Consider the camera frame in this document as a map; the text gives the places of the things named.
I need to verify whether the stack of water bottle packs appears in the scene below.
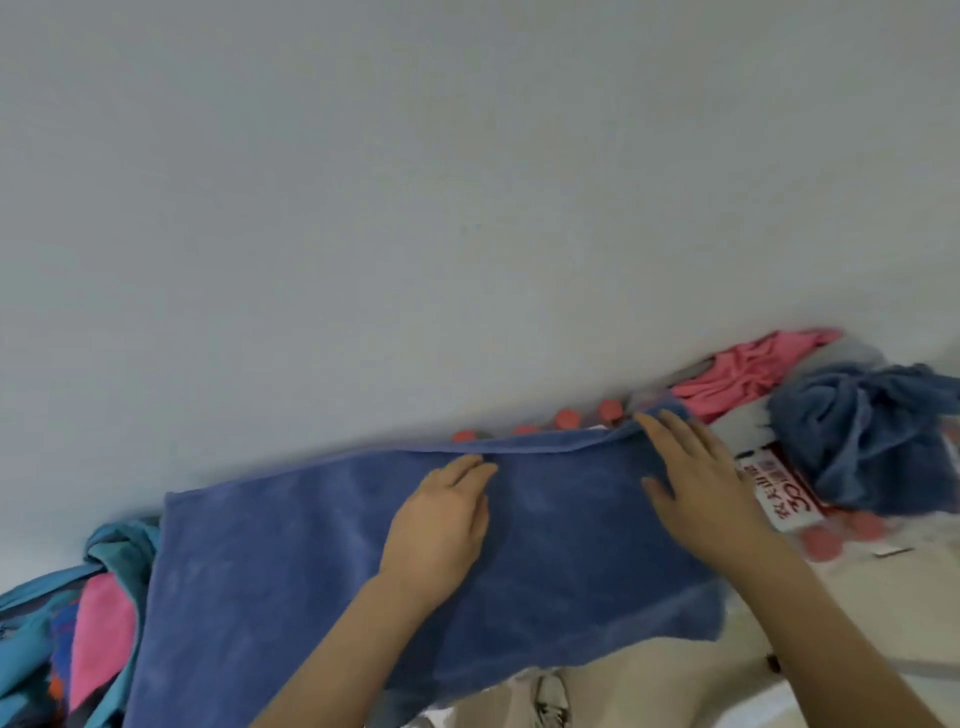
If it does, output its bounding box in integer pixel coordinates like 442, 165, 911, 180
449, 397, 960, 573

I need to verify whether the person's right hand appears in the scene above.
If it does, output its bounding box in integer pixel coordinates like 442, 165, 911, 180
632, 408, 790, 580

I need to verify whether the person's left forearm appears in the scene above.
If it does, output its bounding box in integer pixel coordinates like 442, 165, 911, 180
251, 575, 453, 728

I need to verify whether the white and black sneaker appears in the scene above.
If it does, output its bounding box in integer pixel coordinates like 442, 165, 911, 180
531, 671, 574, 728

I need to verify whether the blue t-shirt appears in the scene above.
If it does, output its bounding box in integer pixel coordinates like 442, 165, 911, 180
47, 599, 85, 700

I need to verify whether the light blue backpack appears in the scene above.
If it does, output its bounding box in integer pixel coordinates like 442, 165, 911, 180
0, 521, 163, 728

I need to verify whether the person's left hand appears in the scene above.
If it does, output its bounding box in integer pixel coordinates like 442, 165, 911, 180
376, 453, 501, 613

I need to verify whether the grey-blue towel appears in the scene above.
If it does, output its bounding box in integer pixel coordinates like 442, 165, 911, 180
765, 362, 960, 520
123, 401, 730, 728

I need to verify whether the person's right forearm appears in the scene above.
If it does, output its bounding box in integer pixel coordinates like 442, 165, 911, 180
718, 538, 948, 728

